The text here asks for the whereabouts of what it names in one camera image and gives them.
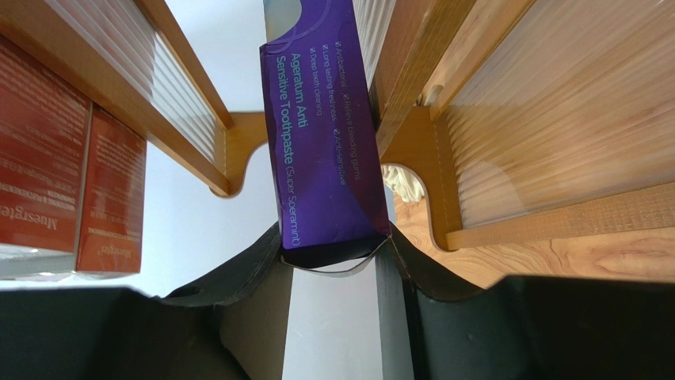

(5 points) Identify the silver blue Sensitive toothpaste box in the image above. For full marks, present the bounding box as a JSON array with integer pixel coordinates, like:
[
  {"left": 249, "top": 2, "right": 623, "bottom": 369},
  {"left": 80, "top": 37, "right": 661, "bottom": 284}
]
[{"left": 260, "top": 0, "right": 391, "bottom": 277}]

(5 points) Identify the wooden two-tier shelf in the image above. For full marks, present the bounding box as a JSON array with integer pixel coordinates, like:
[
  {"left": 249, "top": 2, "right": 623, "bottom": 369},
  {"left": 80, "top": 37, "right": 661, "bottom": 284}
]
[{"left": 1, "top": 1, "right": 674, "bottom": 285}]

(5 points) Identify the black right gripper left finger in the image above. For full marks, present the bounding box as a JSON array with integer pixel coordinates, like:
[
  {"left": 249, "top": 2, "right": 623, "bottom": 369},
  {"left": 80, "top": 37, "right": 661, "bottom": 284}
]
[{"left": 1, "top": 226, "right": 293, "bottom": 379}]

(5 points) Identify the beige crumpled cloth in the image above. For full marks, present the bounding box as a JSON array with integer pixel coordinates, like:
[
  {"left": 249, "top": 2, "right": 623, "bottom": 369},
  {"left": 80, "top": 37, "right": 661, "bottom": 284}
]
[{"left": 381, "top": 165, "right": 425, "bottom": 203}]

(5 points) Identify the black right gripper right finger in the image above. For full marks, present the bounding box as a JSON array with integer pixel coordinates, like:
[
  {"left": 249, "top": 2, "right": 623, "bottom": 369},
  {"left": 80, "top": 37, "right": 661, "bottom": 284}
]
[{"left": 375, "top": 230, "right": 674, "bottom": 379}]

